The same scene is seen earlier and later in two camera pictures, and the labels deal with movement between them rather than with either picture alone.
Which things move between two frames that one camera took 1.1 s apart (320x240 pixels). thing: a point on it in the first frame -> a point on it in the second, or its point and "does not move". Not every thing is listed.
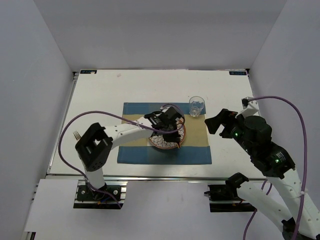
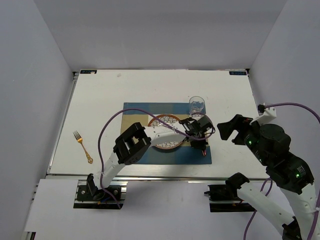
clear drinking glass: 196,104 does not move
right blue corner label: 238,73 does not move
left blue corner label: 88,71 does not move
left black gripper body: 171,136 -> 197,143
